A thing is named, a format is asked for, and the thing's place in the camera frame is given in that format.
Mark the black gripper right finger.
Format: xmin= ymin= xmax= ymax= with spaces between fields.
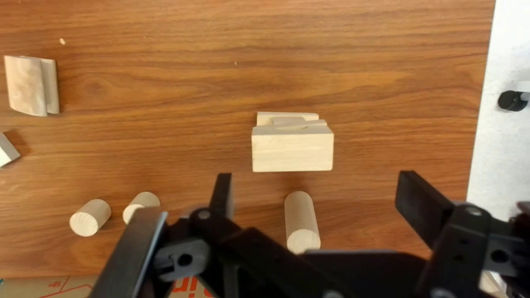
xmin=392 ymin=170 xmax=530 ymax=298

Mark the small wooden cylinder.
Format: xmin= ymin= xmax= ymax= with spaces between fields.
xmin=121 ymin=191 xmax=162 ymax=228
xmin=68 ymin=198 xmax=112 ymax=241

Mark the tall wooden cylinder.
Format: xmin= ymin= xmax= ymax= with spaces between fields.
xmin=283 ymin=189 xmax=323 ymax=257

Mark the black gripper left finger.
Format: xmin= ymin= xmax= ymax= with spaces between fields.
xmin=89 ymin=171 xmax=344 ymax=298

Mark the wooden arch block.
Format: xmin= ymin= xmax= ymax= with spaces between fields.
xmin=250 ymin=117 xmax=336 ymax=175

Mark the black caster wheel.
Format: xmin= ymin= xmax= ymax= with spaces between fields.
xmin=497 ymin=88 xmax=530 ymax=113

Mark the small wooden block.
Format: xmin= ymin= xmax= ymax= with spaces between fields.
xmin=0 ymin=131 xmax=23 ymax=170
xmin=3 ymin=54 xmax=49 ymax=118

